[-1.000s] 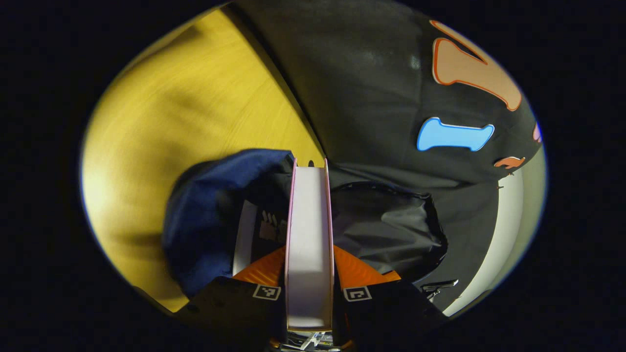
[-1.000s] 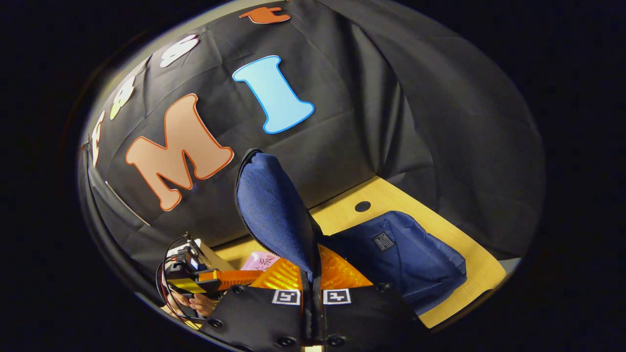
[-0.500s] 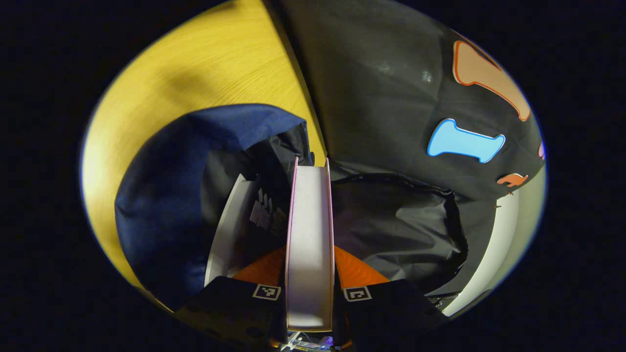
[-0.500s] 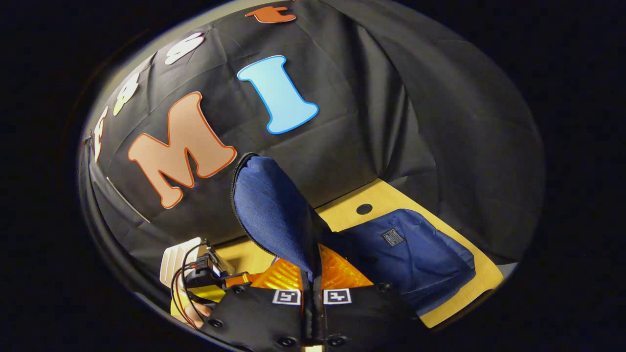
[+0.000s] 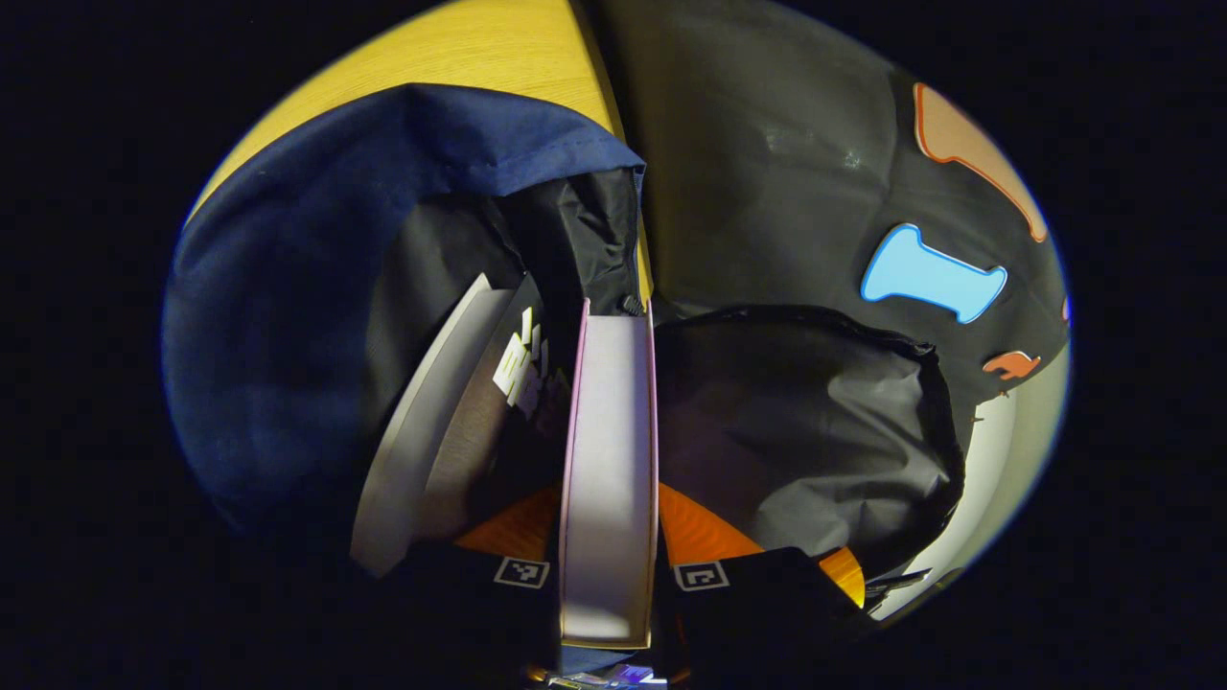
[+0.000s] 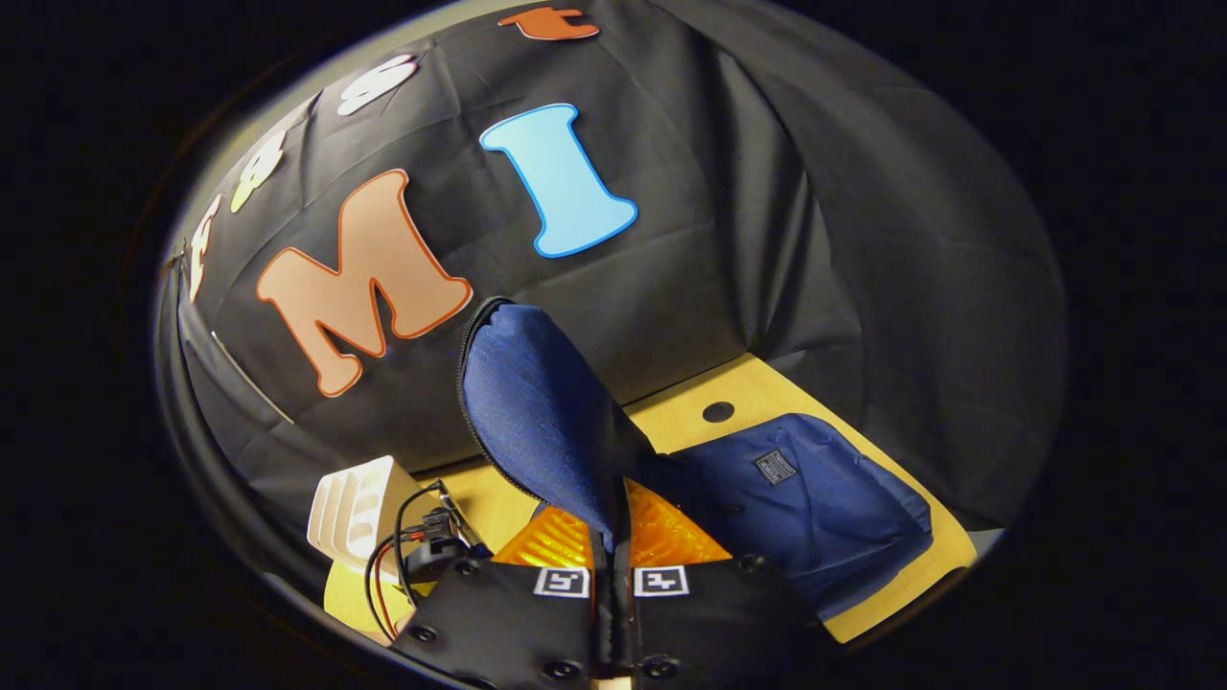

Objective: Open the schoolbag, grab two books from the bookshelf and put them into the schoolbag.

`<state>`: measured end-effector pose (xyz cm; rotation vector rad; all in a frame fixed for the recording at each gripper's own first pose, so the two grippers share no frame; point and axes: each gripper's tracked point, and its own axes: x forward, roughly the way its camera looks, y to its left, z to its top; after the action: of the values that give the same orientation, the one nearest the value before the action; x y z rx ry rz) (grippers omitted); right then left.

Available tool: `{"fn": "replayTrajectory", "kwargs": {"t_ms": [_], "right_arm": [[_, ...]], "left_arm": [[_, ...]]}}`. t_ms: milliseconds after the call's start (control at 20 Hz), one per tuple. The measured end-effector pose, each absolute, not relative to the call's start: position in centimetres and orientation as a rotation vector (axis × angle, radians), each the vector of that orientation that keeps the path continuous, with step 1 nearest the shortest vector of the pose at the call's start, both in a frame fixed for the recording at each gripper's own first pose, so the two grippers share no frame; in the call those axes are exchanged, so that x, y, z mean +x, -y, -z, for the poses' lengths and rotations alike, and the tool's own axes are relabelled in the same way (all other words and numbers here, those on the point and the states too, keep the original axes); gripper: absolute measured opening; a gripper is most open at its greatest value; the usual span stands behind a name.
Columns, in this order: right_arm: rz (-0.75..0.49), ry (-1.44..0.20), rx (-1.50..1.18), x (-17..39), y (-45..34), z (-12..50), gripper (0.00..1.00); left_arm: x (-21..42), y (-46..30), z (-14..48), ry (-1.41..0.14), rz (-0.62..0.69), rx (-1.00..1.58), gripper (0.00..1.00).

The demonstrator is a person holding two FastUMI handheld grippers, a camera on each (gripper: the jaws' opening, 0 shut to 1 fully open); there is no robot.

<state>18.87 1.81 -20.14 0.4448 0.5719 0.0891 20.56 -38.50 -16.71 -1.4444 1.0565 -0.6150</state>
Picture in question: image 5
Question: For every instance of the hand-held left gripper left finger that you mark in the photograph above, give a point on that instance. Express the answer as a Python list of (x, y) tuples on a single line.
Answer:
[(479, 613)]

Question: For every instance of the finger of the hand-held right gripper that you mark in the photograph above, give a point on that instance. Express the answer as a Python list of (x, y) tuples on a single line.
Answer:
[(844, 575)]

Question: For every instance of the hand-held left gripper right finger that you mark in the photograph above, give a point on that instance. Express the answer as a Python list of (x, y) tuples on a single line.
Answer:
[(748, 613)]

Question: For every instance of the dark cover book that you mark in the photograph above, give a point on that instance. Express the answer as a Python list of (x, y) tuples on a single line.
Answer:
[(451, 450)]

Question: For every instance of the pink cover book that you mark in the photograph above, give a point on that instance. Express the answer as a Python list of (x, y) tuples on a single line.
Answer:
[(609, 460)]

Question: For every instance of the blue schoolbag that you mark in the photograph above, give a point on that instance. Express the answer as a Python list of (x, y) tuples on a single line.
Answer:
[(307, 287)]

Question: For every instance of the black backdrop cloth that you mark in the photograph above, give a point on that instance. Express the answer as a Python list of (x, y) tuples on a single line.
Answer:
[(767, 192)]

